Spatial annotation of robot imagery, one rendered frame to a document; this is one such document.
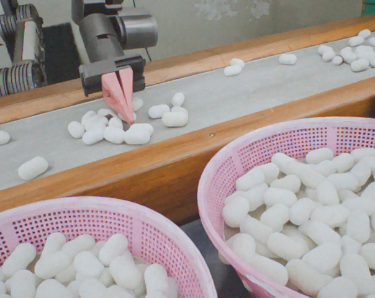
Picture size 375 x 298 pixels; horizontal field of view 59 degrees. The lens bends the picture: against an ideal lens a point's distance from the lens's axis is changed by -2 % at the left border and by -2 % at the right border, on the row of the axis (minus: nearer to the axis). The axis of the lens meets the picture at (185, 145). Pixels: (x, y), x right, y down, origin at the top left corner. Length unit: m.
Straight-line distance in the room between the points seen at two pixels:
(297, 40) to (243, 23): 2.10
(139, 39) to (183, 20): 2.15
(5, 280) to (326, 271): 0.26
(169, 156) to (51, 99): 0.38
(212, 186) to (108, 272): 0.12
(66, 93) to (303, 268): 0.56
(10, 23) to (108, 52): 0.63
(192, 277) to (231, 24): 2.75
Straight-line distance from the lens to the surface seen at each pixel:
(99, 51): 0.55
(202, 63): 0.76
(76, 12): 0.65
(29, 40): 1.03
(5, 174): 0.49
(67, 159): 0.47
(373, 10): 1.23
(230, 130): 0.41
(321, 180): 0.35
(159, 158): 0.37
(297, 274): 0.26
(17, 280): 0.31
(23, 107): 0.70
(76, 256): 0.31
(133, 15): 0.63
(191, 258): 0.25
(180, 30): 2.75
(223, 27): 2.90
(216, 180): 0.34
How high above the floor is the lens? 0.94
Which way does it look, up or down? 27 degrees down
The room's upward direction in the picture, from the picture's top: 8 degrees counter-clockwise
